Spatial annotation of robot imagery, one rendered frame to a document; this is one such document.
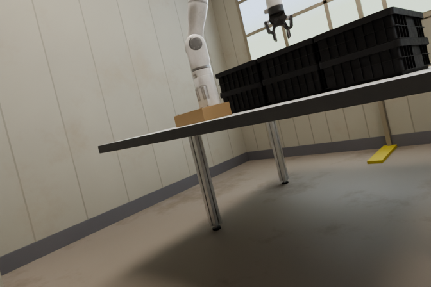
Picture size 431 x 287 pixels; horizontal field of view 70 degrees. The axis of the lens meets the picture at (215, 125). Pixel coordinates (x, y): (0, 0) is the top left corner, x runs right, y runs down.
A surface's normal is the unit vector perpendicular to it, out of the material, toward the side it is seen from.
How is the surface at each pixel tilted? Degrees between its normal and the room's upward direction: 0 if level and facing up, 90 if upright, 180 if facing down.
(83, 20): 90
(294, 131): 90
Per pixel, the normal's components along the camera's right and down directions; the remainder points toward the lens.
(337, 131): -0.65, 0.18
